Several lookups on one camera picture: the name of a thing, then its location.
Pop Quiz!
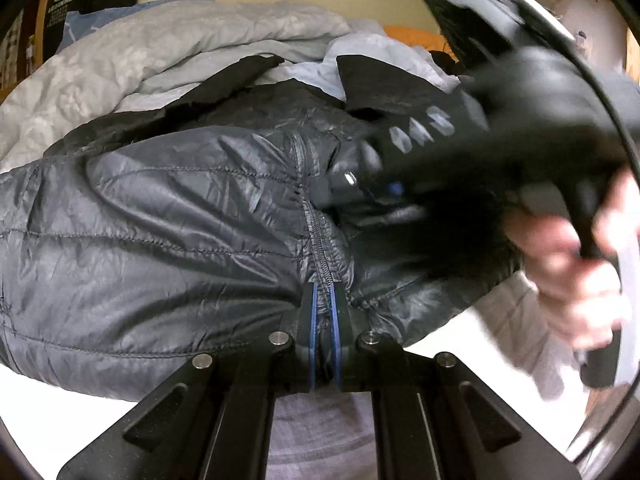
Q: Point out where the black puffer down jacket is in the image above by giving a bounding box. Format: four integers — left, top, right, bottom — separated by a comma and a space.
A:
1, 55, 520, 398

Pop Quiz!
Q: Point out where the blue pillow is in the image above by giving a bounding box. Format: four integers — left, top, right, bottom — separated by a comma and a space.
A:
56, 0, 212, 53

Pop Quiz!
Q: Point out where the orange pillow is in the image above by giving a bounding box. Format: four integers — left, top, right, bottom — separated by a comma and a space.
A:
383, 25, 458, 63

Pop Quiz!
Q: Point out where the light grey blue duvet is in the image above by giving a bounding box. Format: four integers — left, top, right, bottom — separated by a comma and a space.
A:
1, 0, 458, 171

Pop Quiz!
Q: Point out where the person's right hand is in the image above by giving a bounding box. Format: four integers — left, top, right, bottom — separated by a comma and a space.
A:
504, 168, 639, 350

